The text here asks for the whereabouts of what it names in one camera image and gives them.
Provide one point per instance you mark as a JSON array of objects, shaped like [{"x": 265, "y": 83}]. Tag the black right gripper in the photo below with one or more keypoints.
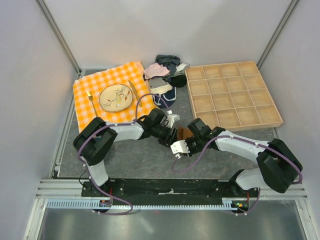
[{"x": 191, "y": 152}]

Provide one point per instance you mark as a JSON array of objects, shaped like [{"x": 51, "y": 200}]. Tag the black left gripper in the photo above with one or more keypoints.
[{"x": 168, "y": 139}]

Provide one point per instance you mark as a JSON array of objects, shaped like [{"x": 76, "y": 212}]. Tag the brown underwear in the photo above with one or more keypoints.
[{"x": 183, "y": 133}]

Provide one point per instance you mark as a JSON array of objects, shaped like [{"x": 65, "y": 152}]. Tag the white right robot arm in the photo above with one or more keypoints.
[{"x": 278, "y": 168}]

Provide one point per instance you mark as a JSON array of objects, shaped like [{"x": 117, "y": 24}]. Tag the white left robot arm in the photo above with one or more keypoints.
[{"x": 95, "y": 141}]

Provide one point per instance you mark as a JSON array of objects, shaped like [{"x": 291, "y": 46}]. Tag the navy blue underwear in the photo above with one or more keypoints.
[{"x": 165, "y": 100}]

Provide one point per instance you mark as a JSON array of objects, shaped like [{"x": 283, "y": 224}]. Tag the grey beige underwear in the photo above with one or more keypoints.
[{"x": 158, "y": 86}]

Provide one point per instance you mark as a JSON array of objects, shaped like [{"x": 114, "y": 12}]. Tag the black underwear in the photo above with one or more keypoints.
[{"x": 178, "y": 81}]

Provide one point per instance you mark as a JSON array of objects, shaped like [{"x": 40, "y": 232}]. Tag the pink underwear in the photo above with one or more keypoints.
[{"x": 155, "y": 70}]

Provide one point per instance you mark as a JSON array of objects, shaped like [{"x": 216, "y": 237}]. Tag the white grey underwear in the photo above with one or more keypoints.
[{"x": 181, "y": 69}]

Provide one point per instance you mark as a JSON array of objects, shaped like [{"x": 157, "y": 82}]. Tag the striped dark underwear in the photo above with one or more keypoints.
[{"x": 169, "y": 61}]

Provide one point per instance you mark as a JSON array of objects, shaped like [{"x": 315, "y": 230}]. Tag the orange checkered cloth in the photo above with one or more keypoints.
[{"x": 97, "y": 82}]

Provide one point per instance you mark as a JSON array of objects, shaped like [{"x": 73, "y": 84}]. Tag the wooden compartment tray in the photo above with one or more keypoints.
[{"x": 231, "y": 95}]

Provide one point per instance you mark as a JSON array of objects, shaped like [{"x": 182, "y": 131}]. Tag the gold knife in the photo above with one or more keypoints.
[{"x": 135, "y": 93}]

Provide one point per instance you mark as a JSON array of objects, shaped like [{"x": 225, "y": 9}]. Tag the beige floral plate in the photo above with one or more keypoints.
[{"x": 116, "y": 98}]

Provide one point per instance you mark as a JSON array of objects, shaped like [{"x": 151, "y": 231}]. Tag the gold fork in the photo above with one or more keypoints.
[{"x": 91, "y": 98}]

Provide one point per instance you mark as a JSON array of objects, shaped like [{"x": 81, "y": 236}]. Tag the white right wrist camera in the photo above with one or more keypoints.
[{"x": 179, "y": 148}]

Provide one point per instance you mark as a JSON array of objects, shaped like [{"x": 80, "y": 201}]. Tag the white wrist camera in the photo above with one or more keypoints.
[
  {"x": 179, "y": 148},
  {"x": 171, "y": 118}
]

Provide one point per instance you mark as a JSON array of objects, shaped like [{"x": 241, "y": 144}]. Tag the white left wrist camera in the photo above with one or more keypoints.
[{"x": 171, "y": 118}]

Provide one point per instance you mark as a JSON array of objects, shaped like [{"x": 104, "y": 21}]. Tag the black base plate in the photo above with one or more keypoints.
[{"x": 175, "y": 192}]

